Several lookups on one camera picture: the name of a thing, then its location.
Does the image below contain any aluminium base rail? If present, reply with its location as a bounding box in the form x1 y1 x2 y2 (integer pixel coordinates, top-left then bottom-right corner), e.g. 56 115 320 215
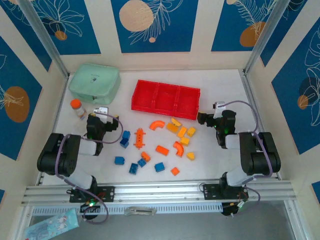
21 180 297 206

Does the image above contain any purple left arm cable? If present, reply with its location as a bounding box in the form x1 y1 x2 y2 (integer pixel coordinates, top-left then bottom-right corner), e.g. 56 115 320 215
55 112 124 225

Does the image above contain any clear plastic clip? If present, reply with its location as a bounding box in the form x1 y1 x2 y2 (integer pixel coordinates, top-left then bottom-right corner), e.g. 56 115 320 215
124 206 157 216

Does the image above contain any mint green zip pouch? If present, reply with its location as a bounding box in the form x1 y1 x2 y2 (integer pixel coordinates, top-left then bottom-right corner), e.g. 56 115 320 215
67 62 122 106

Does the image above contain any blue patterned tissue pack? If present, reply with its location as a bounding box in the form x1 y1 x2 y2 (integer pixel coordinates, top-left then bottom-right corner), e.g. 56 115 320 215
24 208 81 240

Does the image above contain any long orange lego brick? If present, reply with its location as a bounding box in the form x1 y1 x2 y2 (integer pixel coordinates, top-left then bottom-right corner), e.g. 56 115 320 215
155 144 170 156

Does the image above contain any white slotted cable duct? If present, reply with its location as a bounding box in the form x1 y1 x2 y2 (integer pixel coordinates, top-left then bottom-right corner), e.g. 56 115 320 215
31 202 223 216

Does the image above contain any orange curved lego piece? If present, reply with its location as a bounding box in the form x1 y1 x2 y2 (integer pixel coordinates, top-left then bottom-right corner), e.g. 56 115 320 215
149 120 166 131
173 141 185 158

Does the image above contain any aluminium frame post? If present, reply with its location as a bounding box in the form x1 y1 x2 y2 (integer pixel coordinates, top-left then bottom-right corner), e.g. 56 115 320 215
18 0 70 79
242 0 292 76

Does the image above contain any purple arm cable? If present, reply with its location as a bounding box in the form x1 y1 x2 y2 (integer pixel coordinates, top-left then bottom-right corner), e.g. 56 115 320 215
221 100 274 216
55 112 124 225

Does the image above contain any aluminium table side rail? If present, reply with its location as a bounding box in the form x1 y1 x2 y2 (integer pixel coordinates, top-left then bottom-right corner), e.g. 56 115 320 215
36 76 70 186
239 69 282 181

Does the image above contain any orange-capped small bottle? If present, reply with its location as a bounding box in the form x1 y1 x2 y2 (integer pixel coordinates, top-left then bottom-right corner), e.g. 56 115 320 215
70 98 88 121

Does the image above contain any red three-compartment tray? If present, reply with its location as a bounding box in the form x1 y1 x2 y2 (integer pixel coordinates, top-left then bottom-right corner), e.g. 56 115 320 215
130 79 202 121

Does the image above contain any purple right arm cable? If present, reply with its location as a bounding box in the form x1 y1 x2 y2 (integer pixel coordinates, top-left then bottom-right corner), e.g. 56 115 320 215
221 100 274 216

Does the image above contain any orange spiked lego connector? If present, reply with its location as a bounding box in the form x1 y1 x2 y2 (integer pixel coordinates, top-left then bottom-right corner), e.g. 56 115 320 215
133 127 147 150

